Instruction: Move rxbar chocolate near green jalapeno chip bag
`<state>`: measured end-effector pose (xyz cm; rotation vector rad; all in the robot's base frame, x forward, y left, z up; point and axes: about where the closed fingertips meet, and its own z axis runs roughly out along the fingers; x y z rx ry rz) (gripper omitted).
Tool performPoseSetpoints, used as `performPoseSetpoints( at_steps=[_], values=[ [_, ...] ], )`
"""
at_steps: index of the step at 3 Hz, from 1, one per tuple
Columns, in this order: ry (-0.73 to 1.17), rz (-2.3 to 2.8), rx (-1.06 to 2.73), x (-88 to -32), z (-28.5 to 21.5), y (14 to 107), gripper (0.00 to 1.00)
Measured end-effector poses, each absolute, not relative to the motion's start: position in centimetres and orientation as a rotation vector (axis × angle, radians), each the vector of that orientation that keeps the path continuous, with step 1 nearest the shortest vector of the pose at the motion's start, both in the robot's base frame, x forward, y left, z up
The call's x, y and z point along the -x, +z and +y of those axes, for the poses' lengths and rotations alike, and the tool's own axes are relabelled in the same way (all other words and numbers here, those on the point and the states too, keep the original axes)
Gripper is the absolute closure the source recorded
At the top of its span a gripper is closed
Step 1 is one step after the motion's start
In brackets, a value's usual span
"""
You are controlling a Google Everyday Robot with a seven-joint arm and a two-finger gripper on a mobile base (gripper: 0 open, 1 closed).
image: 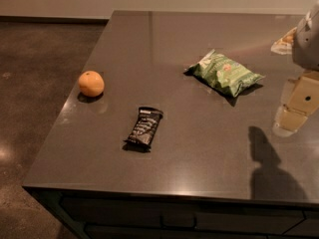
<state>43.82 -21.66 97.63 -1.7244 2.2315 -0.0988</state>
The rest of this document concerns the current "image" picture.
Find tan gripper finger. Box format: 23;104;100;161
281;71;319;117
272;106;308;137

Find black chocolate rxbar wrapper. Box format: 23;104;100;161
126;107;163;150

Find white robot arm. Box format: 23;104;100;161
271;2;319;137

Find green jalapeno chip bag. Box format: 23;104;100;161
185;49;264;98

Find pale snack wrapper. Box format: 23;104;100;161
270;27;297;55

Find orange fruit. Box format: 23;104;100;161
78;71;105;98

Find dark cabinet drawers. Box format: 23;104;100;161
25;186;319;239

